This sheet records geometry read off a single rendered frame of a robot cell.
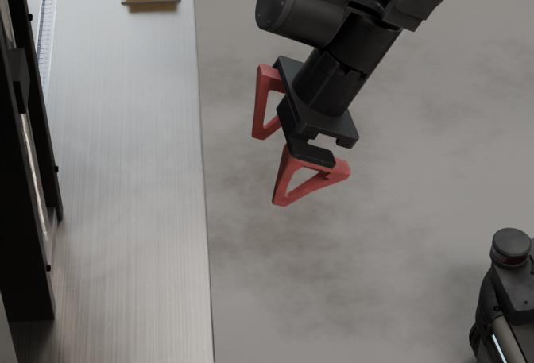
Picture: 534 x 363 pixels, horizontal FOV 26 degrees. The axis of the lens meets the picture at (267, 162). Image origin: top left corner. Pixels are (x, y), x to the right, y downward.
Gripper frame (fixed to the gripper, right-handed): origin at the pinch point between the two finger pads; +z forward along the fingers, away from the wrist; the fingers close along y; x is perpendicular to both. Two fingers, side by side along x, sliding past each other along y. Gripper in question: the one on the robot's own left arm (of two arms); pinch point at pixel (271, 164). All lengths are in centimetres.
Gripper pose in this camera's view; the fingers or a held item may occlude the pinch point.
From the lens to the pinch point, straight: 113.4
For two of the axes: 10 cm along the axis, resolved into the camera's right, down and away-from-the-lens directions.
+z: -4.8, 7.0, 5.2
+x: 8.5, 2.4, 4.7
